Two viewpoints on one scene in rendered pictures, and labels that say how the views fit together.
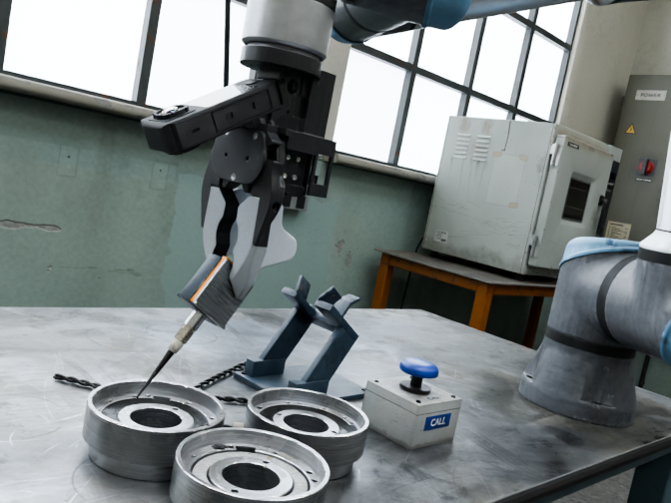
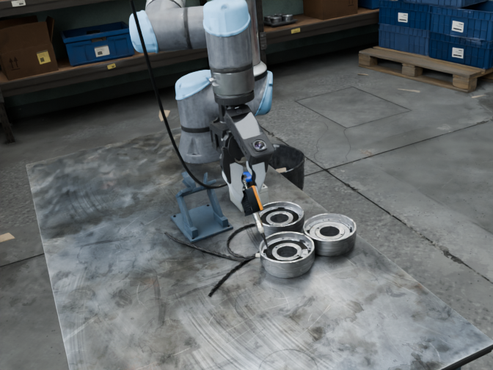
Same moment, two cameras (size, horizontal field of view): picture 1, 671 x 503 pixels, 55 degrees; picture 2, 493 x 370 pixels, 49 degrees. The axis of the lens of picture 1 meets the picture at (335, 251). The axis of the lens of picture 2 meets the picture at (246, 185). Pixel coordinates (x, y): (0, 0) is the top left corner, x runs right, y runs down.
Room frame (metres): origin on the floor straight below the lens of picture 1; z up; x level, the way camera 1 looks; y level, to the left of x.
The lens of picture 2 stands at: (0.22, 0.93, 1.42)
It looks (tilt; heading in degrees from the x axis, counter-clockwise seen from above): 27 degrees down; 292
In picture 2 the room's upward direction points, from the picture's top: 6 degrees counter-clockwise
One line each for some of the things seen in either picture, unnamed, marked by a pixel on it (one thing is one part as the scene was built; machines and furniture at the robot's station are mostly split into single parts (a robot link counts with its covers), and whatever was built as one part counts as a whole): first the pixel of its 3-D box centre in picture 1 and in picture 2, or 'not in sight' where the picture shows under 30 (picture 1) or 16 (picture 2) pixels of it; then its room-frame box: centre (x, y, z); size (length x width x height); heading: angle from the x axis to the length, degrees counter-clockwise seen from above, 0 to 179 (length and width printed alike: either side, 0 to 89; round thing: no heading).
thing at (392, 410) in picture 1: (414, 407); (247, 191); (0.64, -0.11, 0.82); 0.08 x 0.07 x 0.05; 134
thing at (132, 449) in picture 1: (154, 428); (287, 255); (0.48, 0.11, 0.82); 0.10 x 0.10 x 0.04
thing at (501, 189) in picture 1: (526, 203); not in sight; (2.98, -0.82, 1.10); 0.62 x 0.61 x 0.65; 134
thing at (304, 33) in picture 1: (285, 33); (231, 81); (0.58, 0.08, 1.15); 0.08 x 0.08 x 0.05
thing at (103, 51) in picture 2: not in sight; (97, 43); (2.88, -2.75, 0.56); 0.52 x 0.38 x 0.22; 41
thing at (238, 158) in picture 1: (276, 127); (235, 122); (0.58, 0.07, 1.07); 0.09 x 0.08 x 0.12; 137
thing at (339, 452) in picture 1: (304, 432); (279, 221); (0.53, 0.00, 0.82); 0.10 x 0.10 x 0.04
